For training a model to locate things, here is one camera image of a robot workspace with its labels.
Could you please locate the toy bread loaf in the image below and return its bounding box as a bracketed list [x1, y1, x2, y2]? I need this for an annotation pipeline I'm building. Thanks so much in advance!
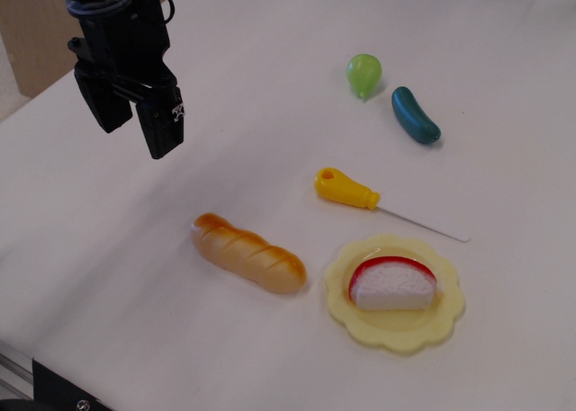
[191, 213, 307, 294]

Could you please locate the teal toy cucumber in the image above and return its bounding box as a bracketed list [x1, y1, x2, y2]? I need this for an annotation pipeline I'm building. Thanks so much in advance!
[391, 86, 442, 145]

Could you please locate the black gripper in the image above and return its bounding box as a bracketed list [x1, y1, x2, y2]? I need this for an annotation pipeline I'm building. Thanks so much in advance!
[67, 0, 185, 159]

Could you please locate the black metal table bracket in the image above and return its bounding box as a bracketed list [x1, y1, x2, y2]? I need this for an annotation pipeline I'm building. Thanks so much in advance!
[31, 360, 113, 411]

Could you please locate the pale yellow scalloped plate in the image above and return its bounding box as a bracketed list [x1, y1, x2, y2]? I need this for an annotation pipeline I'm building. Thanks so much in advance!
[325, 235, 465, 354]

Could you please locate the light green toy pear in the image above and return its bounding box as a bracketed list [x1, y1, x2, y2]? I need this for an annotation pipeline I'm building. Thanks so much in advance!
[346, 54, 383, 100]

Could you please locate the red white toy sushi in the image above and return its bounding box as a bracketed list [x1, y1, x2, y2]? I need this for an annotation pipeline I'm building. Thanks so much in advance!
[348, 255, 438, 311]

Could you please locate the yellow handled toy knife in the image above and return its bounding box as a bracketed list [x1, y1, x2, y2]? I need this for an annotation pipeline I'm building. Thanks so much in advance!
[314, 167, 471, 243]

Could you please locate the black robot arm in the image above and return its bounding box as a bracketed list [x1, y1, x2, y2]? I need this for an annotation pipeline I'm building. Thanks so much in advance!
[66, 0, 185, 159]

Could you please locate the aluminium table frame rail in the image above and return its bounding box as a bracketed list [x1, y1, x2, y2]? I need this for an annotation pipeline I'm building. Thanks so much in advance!
[0, 342, 33, 400]

